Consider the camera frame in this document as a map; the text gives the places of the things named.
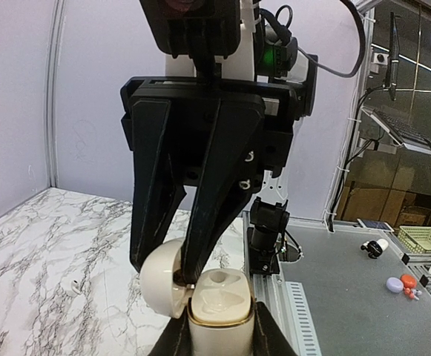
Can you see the lavender round case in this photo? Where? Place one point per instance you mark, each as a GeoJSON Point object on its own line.
{"type": "Point", "coordinates": [394, 285]}

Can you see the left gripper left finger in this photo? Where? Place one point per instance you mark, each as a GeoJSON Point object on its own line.
{"type": "Point", "coordinates": [175, 339]}

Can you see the orange earbud case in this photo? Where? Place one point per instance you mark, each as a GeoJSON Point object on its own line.
{"type": "Point", "coordinates": [410, 286]}

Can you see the black and white earbud case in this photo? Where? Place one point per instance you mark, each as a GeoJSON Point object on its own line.
{"type": "Point", "coordinates": [375, 248]}

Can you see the front aluminium rail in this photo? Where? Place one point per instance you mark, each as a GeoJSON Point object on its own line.
{"type": "Point", "coordinates": [285, 297]}

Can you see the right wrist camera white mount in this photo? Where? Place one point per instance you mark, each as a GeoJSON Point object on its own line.
{"type": "Point", "coordinates": [207, 37]}

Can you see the yellow plastic basket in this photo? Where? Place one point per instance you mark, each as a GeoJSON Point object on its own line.
{"type": "Point", "coordinates": [417, 239]}

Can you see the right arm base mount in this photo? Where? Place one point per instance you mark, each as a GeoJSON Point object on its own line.
{"type": "Point", "coordinates": [267, 249]}

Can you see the small white earbud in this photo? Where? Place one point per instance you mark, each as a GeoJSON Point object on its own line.
{"type": "Point", "coordinates": [74, 288]}

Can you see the black monitor on stand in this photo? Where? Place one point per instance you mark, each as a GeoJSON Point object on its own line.
{"type": "Point", "coordinates": [390, 82]}

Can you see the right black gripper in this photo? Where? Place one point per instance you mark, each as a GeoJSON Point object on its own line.
{"type": "Point", "coordinates": [223, 138]}

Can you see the black keyboard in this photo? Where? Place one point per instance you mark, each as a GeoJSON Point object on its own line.
{"type": "Point", "coordinates": [400, 132]}

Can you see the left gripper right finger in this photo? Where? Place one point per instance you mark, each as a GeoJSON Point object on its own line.
{"type": "Point", "coordinates": [268, 339]}

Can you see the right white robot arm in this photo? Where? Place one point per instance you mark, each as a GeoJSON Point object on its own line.
{"type": "Point", "coordinates": [277, 57]}

